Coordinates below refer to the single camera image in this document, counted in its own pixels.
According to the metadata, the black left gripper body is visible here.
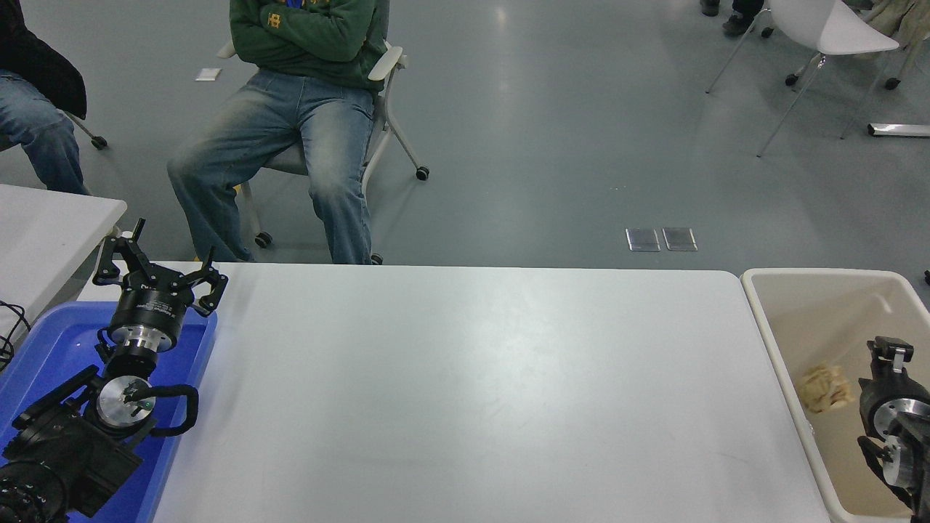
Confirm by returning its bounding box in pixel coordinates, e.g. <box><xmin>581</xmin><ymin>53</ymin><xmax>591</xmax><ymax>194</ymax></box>
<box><xmin>108</xmin><ymin>283</ymin><xmax>195</xmax><ymax>335</ymax></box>

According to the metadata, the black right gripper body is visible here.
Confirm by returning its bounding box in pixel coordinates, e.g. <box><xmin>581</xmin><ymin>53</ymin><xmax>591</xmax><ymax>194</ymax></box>
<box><xmin>858</xmin><ymin>372</ymin><xmax>930</xmax><ymax>437</ymax></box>

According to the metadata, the tan paper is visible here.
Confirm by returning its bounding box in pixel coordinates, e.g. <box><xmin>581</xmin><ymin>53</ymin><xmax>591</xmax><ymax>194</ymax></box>
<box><xmin>799</xmin><ymin>363</ymin><xmax>854</xmax><ymax>415</ymax></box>

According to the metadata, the large pale plastic bin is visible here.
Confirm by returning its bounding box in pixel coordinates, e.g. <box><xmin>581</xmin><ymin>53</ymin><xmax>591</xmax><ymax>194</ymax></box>
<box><xmin>740</xmin><ymin>267</ymin><xmax>930</xmax><ymax>523</ymax></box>

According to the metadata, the white side table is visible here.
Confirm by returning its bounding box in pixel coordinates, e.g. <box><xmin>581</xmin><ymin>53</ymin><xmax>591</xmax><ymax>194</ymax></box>
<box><xmin>0</xmin><ymin>184</ymin><xmax>128</xmax><ymax>346</ymax></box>

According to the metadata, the blue plastic tray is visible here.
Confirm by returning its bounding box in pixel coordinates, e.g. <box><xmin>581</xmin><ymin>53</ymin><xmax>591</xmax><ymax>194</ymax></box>
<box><xmin>0</xmin><ymin>300</ymin><xmax>219</xmax><ymax>523</ymax></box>

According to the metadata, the grey rolling chair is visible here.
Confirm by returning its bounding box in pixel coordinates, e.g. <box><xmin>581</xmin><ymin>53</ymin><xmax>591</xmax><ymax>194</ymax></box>
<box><xmin>57</xmin><ymin>108</ymin><xmax>108</xmax><ymax>151</ymax></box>

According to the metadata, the person at picture edge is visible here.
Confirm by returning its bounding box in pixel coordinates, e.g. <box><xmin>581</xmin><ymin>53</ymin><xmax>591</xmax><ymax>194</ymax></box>
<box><xmin>0</xmin><ymin>0</ymin><xmax>89</xmax><ymax>195</ymax></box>

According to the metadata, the silver metal bar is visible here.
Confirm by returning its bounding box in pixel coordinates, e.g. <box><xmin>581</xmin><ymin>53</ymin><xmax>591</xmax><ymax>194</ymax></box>
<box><xmin>867</xmin><ymin>122</ymin><xmax>930</xmax><ymax>138</ymax></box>

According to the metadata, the seated person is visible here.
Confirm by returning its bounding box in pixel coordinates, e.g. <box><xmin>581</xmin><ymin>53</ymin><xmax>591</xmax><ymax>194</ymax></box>
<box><xmin>166</xmin><ymin>0</ymin><xmax>389</xmax><ymax>264</ymax></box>

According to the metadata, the grey office chair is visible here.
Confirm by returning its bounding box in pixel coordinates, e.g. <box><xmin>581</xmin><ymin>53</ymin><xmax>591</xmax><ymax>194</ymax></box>
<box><xmin>217</xmin><ymin>0</ymin><xmax>431</xmax><ymax>264</ymax></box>

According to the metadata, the white plastic chair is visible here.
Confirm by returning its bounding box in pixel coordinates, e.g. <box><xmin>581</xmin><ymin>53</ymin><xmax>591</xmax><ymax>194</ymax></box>
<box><xmin>705</xmin><ymin>0</ymin><xmax>902</xmax><ymax>158</ymax></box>

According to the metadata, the beige cloth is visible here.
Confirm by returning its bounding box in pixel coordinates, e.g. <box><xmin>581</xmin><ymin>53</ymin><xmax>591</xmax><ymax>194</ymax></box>
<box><xmin>861</xmin><ymin>0</ymin><xmax>930</xmax><ymax>50</ymax></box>

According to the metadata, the standing person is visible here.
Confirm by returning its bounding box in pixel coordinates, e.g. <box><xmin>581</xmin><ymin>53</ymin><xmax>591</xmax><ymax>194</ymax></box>
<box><xmin>699</xmin><ymin>0</ymin><xmax>765</xmax><ymax>37</ymax></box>

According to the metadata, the black cable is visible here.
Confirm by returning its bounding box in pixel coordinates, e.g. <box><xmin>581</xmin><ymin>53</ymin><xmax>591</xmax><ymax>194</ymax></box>
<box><xmin>0</xmin><ymin>300</ymin><xmax>31</xmax><ymax>371</ymax></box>

